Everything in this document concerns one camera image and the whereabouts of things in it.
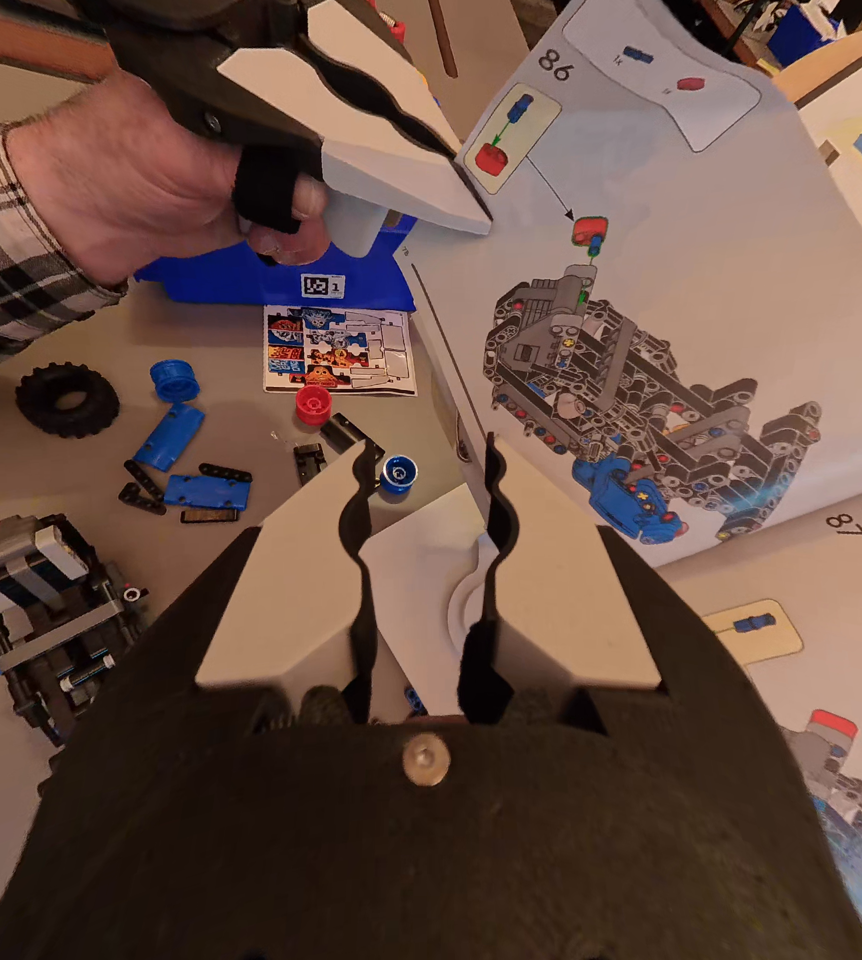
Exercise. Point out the red wheel rim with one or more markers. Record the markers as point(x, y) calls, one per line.
point(313, 405)

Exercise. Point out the toy brick vehicle chassis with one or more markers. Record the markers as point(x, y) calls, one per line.
point(48, 622)

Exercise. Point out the wooden board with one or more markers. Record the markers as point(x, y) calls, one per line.
point(26, 45)

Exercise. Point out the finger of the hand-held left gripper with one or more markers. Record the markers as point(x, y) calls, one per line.
point(386, 180)
point(386, 60)

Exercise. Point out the black short beam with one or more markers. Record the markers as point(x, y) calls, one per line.
point(225, 472)

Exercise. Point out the grey desk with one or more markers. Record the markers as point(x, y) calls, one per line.
point(26, 465)

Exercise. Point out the blue wheel rim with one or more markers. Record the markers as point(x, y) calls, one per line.
point(399, 474)
point(174, 380)

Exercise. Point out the black angled beam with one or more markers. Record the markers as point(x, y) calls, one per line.
point(138, 500)
point(146, 480)

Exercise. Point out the black frame brick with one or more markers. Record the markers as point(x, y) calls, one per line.
point(309, 461)

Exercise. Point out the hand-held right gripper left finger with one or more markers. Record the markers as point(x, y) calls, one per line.
point(281, 600)

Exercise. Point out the black rubber tyre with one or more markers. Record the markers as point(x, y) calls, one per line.
point(33, 397)

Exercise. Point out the instruction booklet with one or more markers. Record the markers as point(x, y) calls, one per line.
point(663, 262)

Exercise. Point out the blue storage bin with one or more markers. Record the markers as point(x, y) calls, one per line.
point(213, 277)

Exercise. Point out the black cylinder brick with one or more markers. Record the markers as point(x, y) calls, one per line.
point(344, 431)

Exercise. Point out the white stand base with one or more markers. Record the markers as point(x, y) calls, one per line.
point(416, 562)

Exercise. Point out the sticker sheet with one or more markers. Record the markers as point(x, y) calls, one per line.
point(378, 352)

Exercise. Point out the small blue connector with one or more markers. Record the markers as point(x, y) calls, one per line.
point(416, 699)

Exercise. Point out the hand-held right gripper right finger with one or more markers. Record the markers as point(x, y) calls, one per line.
point(573, 600)

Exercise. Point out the person's left hand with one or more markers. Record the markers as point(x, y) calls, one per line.
point(116, 172)

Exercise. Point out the long black flat brick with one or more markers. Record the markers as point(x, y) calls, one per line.
point(210, 516)

